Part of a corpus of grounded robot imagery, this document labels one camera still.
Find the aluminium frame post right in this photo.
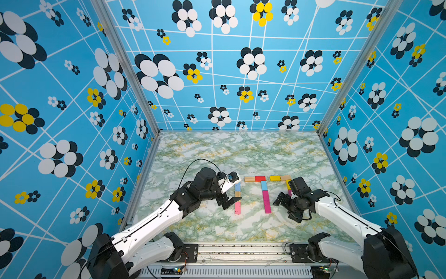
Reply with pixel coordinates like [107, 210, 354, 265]
[316, 0, 405, 137]

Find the small light blue block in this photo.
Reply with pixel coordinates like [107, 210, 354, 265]
[261, 181, 268, 191]

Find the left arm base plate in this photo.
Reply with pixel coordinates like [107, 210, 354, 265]
[158, 244, 199, 263]

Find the aluminium frame post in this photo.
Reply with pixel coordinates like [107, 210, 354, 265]
[88, 0, 161, 137]
[316, 0, 405, 137]

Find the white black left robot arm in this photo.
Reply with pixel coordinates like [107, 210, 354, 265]
[84, 167, 241, 279]

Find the aluminium frame post left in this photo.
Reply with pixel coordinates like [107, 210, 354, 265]
[88, 0, 161, 137]

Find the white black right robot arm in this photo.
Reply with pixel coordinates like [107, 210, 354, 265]
[273, 177, 419, 279]

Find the pink block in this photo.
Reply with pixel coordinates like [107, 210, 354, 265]
[235, 202, 241, 215]

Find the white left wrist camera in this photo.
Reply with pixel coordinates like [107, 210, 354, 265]
[218, 172, 242, 194]

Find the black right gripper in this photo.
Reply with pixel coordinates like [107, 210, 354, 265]
[272, 191, 302, 220]

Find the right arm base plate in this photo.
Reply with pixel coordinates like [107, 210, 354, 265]
[285, 242, 339, 266]

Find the red block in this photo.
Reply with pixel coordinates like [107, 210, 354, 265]
[254, 176, 267, 182]

